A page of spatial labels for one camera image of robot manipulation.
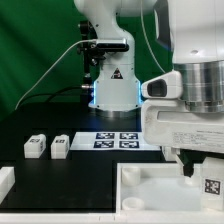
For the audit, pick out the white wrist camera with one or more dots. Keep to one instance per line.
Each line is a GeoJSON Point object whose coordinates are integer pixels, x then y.
{"type": "Point", "coordinates": [166, 86]}

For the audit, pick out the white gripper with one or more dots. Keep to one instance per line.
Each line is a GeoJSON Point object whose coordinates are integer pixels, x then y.
{"type": "Point", "coordinates": [167, 123]}

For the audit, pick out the white marker sheet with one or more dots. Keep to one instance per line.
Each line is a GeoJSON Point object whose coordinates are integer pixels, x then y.
{"type": "Point", "coordinates": [131, 141]}

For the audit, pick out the white front rail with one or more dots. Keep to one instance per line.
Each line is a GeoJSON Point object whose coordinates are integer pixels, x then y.
{"type": "Point", "coordinates": [125, 218]}

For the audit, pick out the white left obstacle bar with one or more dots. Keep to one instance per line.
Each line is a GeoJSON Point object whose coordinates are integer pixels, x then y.
{"type": "Point", "coordinates": [7, 180]}

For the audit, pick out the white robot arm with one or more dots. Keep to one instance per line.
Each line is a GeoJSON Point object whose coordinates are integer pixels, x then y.
{"type": "Point", "coordinates": [194, 32]}

